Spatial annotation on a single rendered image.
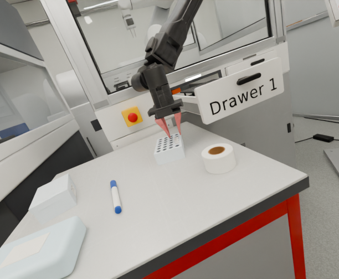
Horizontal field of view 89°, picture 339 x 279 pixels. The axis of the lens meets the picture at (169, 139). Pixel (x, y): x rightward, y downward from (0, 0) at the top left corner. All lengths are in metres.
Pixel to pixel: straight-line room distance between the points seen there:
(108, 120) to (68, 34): 0.34
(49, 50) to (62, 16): 3.24
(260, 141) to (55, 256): 1.05
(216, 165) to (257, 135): 0.76
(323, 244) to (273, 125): 0.64
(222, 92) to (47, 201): 0.54
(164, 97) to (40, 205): 0.40
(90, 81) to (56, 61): 3.24
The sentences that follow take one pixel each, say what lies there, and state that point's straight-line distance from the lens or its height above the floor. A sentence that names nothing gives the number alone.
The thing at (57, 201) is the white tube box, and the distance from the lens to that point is 0.53.
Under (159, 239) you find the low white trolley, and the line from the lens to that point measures 0.32.
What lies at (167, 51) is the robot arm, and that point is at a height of 1.04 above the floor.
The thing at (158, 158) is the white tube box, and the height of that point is 0.78.
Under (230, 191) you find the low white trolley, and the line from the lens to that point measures 0.35.
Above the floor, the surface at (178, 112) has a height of 0.89.
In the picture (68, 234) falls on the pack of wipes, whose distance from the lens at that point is 0.37.
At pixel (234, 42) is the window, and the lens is 1.01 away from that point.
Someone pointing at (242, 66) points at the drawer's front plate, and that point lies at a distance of 0.98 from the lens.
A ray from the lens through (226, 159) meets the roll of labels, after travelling 0.38.
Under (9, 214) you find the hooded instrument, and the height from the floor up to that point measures 0.74.
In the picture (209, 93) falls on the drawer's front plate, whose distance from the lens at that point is 0.52.
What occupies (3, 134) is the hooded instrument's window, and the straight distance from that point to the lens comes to 0.94.
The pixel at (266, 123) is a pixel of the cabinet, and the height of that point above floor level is 0.56.
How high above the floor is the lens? 0.99
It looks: 20 degrees down
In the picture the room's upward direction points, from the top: 20 degrees counter-clockwise
